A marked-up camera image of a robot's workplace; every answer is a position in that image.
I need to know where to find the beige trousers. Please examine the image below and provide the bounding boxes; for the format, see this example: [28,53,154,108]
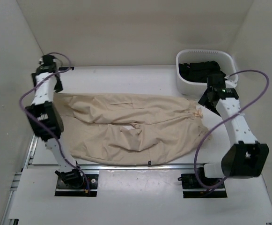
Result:
[53,93,208,165]

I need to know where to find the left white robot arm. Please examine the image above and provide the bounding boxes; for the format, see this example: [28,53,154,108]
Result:
[24,65,86,188]

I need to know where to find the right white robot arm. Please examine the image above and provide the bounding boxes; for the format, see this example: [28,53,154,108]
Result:
[196,87,269,188]

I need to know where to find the black trousers in basket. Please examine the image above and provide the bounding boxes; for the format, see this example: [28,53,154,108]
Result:
[178,61,226,83]

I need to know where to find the white plastic basket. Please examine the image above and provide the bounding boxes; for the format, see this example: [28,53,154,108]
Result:
[176,49,236,97]

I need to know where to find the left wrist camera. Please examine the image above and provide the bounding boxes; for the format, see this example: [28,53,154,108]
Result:
[40,54,55,67]

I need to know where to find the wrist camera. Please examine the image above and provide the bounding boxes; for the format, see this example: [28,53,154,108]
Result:
[207,74,226,89]
[40,54,55,67]

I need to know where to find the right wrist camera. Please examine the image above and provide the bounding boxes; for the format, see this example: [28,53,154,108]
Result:
[207,74,226,89]

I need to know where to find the aluminium frame rail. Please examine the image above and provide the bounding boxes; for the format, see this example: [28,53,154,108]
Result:
[21,135,38,172]

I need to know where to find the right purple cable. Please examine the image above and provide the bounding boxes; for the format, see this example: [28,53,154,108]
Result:
[193,69,271,189]

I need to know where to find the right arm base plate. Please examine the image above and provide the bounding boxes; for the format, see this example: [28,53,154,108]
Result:
[177,173,228,199]

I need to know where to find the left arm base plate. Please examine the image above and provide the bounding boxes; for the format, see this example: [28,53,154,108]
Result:
[55,170,99,197]

